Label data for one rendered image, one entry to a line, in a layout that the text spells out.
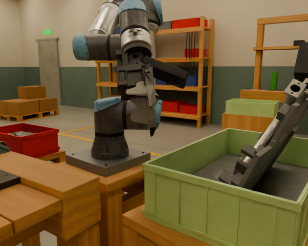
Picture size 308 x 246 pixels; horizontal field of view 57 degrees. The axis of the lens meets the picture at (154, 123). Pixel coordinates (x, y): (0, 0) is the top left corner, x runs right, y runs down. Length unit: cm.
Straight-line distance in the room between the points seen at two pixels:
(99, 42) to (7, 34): 1066
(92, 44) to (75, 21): 843
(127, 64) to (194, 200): 38
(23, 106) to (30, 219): 649
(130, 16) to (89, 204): 55
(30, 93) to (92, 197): 701
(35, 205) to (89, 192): 16
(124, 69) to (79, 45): 24
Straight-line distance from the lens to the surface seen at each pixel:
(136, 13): 76
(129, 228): 91
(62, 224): 88
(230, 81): 622
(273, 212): 69
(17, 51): 1158
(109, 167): 103
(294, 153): 127
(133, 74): 65
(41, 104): 756
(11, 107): 737
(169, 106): 630
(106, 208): 102
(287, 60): 591
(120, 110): 107
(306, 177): 115
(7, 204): 86
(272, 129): 96
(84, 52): 86
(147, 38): 72
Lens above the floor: 123
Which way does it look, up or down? 11 degrees down
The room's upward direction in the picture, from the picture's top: straight up
